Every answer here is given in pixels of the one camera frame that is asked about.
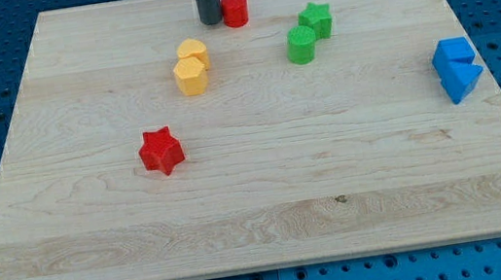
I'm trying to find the yellow hexagon block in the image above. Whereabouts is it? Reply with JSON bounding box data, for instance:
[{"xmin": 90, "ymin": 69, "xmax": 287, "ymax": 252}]
[{"xmin": 173, "ymin": 57, "xmax": 209, "ymax": 96}]

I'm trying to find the red star block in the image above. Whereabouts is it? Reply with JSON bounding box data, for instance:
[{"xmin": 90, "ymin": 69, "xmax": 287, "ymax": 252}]
[{"xmin": 138, "ymin": 125, "xmax": 185, "ymax": 176}]

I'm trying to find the green cylinder block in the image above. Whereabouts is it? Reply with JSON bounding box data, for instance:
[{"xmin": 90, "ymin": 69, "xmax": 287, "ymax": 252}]
[{"xmin": 287, "ymin": 25, "xmax": 317, "ymax": 65}]

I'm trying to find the light wooden board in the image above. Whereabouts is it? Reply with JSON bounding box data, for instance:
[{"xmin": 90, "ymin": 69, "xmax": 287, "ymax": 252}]
[{"xmin": 0, "ymin": 0, "xmax": 501, "ymax": 280}]

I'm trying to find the yellow heart block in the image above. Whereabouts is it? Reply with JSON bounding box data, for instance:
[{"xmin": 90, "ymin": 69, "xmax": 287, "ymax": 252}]
[{"xmin": 176, "ymin": 38, "xmax": 211, "ymax": 70}]

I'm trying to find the red cylinder block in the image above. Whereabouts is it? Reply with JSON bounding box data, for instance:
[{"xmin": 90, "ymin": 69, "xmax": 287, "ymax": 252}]
[{"xmin": 220, "ymin": 0, "xmax": 249, "ymax": 28}]

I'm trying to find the green star block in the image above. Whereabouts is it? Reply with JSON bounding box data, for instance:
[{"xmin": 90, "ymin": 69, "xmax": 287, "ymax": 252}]
[{"xmin": 298, "ymin": 2, "xmax": 333, "ymax": 39}]

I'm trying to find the blue triangle block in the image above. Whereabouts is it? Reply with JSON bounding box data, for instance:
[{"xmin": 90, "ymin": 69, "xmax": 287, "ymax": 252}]
[{"xmin": 436, "ymin": 61, "xmax": 483, "ymax": 104}]

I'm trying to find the blue cube block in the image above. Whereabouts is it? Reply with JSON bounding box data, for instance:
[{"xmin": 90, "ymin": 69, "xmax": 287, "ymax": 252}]
[{"xmin": 432, "ymin": 37, "xmax": 476, "ymax": 79}]

